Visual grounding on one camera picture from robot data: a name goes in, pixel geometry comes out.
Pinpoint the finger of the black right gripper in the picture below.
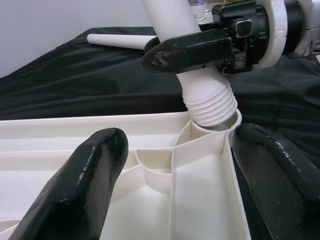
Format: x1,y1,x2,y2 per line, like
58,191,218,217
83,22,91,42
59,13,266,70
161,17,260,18
142,31,232,74

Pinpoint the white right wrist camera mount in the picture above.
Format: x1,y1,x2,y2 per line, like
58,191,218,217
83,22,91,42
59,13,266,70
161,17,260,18
258,0,291,70

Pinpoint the black tablecloth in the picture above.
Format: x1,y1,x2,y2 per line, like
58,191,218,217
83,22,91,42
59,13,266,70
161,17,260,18
0,24,320,240

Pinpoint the white plastic table leg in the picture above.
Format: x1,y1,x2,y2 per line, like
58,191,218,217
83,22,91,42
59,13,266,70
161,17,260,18
139,0,243,131
86,33,161,50

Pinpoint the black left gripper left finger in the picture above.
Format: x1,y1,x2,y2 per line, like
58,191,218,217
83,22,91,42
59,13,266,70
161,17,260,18
7,127,130,240

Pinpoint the white plastic children table top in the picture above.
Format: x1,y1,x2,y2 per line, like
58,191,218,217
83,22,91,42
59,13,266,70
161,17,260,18
0,109,252,240

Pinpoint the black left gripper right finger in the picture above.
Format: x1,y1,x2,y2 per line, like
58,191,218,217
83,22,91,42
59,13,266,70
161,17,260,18
231,122,320,240

